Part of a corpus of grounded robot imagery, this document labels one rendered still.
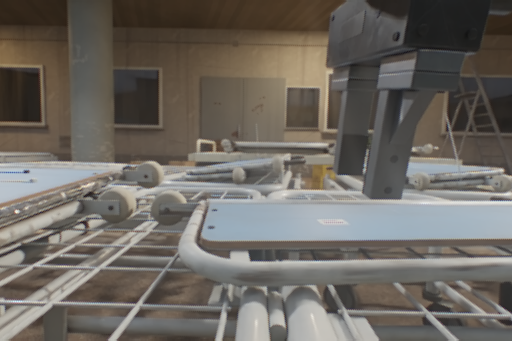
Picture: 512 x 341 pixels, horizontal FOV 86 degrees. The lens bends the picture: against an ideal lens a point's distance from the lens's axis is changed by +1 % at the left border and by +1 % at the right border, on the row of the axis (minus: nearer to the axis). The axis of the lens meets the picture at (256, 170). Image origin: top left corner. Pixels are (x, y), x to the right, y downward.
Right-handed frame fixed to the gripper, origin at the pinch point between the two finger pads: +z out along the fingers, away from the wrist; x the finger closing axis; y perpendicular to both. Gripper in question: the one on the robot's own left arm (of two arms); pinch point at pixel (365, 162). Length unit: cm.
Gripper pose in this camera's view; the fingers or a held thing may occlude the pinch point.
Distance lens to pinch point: 25.8
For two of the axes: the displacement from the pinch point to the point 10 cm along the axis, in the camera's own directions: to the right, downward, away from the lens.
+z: -0.5, 9.6, 2.7
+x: -1.0, -2.7, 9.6
